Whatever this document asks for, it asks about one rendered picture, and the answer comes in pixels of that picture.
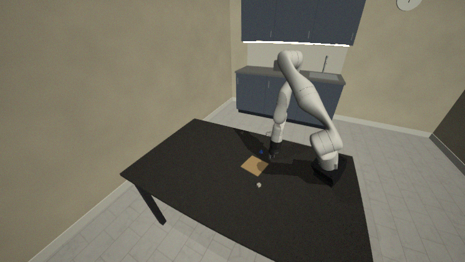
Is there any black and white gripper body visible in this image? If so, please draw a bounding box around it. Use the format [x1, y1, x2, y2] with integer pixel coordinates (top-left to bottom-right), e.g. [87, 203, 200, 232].
[266, 131, 283, 155]

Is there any tan square mat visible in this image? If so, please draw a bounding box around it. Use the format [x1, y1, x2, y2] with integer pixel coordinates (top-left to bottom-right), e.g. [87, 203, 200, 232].
[241, 156, 268, 177]

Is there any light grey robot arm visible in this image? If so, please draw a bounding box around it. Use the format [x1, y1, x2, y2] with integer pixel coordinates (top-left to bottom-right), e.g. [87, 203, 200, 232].
[272, 50, 343, 171]

